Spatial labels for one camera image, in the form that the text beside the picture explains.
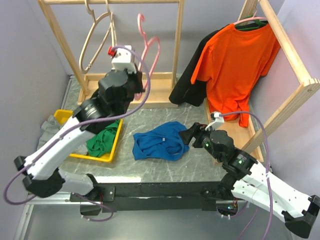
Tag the wooden clothes rack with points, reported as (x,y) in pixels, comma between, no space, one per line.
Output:
(287,100)
(160,83)

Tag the yellow plastic tray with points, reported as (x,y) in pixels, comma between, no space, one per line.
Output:
(62,116)

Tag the middle beige wooden hanger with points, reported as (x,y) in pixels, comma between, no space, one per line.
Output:
(112,25)

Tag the back wooden clothes rack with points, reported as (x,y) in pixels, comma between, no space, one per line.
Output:
(160,83)

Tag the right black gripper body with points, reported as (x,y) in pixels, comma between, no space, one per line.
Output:
(203,140)

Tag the blue tank top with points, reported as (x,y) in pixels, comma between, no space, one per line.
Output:
(162,142)

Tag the black shirt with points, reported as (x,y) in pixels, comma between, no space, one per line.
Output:
(185,91)

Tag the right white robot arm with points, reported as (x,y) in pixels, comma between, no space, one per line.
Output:
(247,179)

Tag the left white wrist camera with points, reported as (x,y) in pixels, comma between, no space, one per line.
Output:
(122,60)

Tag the green shirt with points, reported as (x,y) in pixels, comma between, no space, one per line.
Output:
(102,143)

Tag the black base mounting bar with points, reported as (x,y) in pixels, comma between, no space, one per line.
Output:
(148,196)

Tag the orange t-shirt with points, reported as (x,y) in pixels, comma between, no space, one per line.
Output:
(230,64)

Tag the grey shirt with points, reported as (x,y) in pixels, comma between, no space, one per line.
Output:
(49,128)

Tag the pink hanger under orange shirt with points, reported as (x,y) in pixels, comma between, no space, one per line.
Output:
(252,18)

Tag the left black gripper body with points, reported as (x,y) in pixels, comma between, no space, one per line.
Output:
(134,87)

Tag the green hanger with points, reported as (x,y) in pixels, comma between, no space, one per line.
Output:
(251,25)

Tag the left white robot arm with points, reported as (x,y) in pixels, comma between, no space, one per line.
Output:
(44,178)

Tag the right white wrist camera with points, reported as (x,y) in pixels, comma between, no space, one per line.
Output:
(217,120)

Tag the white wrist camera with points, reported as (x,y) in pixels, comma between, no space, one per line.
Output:
(217,120)
(122,60)

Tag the right wooden clothes rack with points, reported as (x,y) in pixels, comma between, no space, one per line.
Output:
(287,100)

